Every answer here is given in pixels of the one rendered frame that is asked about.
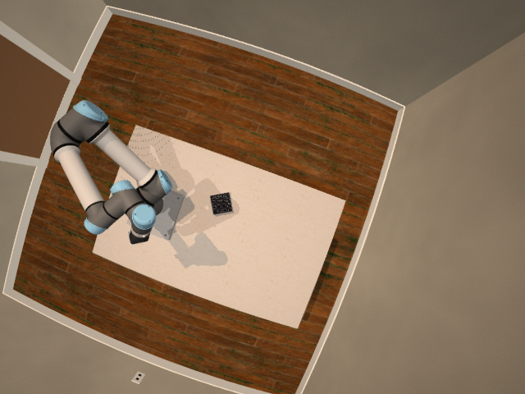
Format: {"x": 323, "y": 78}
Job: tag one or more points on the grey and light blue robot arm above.
{"x": 86, "y": 121}

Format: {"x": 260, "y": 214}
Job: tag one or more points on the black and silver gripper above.
{"x": 136, "y": 238}

